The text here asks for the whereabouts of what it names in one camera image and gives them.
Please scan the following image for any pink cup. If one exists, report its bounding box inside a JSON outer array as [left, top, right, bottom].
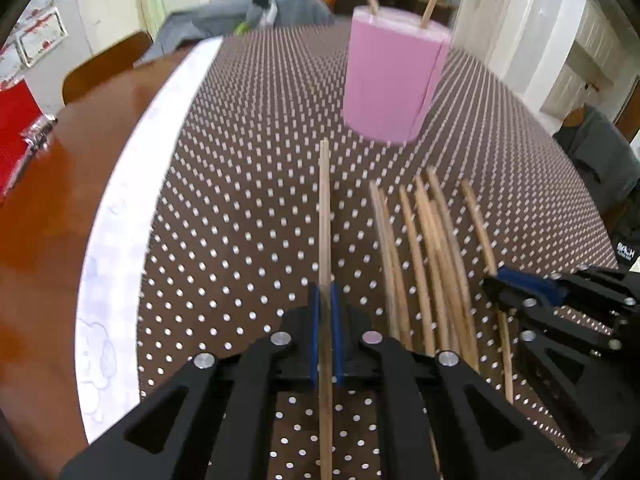
[[341, 5, 453, 147]]

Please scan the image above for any grey jacket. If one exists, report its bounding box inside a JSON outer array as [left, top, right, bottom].
[[149, 0, 332, 57]]

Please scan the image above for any white cabinet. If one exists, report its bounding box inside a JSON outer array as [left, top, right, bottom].
[[542, 0, 627, 122]]

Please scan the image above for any black printed cloth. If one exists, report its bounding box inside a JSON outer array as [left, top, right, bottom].
[[611, 200, 640, 275]]

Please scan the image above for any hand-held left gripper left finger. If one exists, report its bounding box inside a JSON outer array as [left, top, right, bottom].
[[59, 282, 322, 480]]

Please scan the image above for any white checked cloth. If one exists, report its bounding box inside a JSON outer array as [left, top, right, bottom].
[[74, 37, 224, 445]]

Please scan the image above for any shiny plastic packet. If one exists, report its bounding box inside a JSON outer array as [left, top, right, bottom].
[[20, 114, 59, 152]]

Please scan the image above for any pile of wooden chopsticks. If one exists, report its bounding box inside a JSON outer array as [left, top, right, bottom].
[[369, 169, 482, 377]]

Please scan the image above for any red box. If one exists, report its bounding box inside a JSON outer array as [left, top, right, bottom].
[[0, 82, 57, 197]]

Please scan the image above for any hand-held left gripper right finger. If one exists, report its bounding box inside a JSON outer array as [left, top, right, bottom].
[[330, 282, 586, 480]]

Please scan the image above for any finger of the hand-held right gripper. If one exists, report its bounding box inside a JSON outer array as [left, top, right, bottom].
[[515, 327, 636, 466], [481, 265, 640, 341]]

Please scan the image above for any wooden chair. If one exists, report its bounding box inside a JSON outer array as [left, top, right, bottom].
[[62, 30, 152, 107]]

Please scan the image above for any brown polka-dot tablecloth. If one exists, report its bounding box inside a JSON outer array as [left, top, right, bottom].
[[137, 20, 621, 480]]

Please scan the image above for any wall of award certificates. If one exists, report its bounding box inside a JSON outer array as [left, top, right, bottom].
[[0, 0, 69, 92]]

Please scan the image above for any dark grey garment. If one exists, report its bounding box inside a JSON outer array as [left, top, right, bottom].
[[552, 105, 640, 221]]

